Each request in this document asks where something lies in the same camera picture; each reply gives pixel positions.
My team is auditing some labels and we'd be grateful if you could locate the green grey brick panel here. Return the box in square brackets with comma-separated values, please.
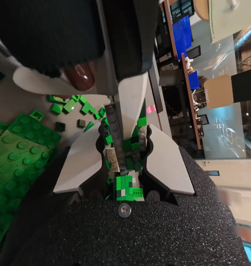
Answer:
[100, 99, 148, 174]

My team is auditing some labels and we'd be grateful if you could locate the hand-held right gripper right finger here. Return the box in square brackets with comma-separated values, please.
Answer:
[138, 124, 195, 205]

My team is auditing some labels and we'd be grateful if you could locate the large green studded plate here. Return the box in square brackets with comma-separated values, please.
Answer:
[0, 113, 62, 255]

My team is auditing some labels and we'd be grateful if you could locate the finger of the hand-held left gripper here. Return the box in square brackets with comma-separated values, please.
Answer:
[96, 0, 119, 103]
[118, 72, 149, 140]

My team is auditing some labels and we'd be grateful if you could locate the open instruction booklet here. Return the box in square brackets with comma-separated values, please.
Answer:
[209, 0, 251, 44]

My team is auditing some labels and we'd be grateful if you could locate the brown-topped table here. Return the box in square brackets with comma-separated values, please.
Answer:
[164, 0, 178, 59]
[181, 53, 202, 149]

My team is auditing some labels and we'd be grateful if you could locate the blue storage bin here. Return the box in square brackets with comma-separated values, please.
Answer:
[188, 71, 201, 90]
[172, 15, 192, 59]

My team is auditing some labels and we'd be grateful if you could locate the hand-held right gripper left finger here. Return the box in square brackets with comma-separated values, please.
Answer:
[53, 123, 109, 195]

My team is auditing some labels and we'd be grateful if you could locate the tan board stand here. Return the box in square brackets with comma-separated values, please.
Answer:
[203, 74, 234, 109]

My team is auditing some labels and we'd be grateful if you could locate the green mosaic brick panel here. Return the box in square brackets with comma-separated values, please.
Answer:
[115, 176, 144, 201]

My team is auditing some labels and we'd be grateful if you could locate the black desk cable cover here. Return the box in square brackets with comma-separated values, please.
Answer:
[148, 62, 164, 113]

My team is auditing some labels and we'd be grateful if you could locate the silver ventilation duct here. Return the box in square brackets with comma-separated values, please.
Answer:
[234, 22, 251, 49]

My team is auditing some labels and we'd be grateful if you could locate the person's left hand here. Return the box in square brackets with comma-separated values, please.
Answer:
[62, 62, 96, 91]

